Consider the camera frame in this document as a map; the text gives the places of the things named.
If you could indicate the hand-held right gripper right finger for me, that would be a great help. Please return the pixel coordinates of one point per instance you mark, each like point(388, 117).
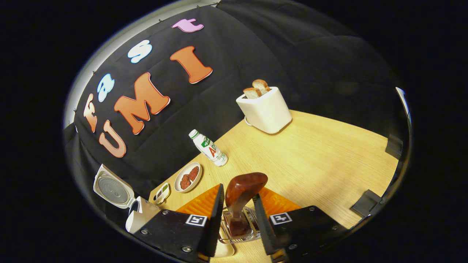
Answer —
point(265, 230)

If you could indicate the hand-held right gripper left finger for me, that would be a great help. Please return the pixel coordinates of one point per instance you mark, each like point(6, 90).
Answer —
point(214, 226)

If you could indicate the cream rice dish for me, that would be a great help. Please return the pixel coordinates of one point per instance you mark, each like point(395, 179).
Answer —
point(225, 250)

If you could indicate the brown wooden spoon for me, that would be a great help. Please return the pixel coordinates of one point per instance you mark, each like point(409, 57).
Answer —
point(243, 190)

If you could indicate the white rice cooker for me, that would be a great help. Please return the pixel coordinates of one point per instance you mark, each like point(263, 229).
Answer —
point(111, 188)

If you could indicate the white oval plate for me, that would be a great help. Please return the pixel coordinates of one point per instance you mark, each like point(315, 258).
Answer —
point(192, 182)

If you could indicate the red meat piece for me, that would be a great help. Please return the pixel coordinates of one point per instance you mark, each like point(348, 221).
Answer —
point(193, 173)
point(185, 182)

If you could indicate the white drink bottle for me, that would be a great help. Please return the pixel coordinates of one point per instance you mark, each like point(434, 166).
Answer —
point(210, 149)

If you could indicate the black table clamp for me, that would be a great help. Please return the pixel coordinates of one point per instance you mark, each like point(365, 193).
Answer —
point(394, 147)
point(365, 203)

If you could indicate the white toaster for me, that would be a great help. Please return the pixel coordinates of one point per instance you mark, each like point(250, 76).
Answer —
point(265, 111)

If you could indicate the toasted bread slice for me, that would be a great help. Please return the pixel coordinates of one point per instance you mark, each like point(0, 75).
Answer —
point(252, 93)
point(261, 86)

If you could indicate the black backdrop cloth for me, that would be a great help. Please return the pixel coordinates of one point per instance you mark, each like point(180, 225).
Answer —
point(256, 54)

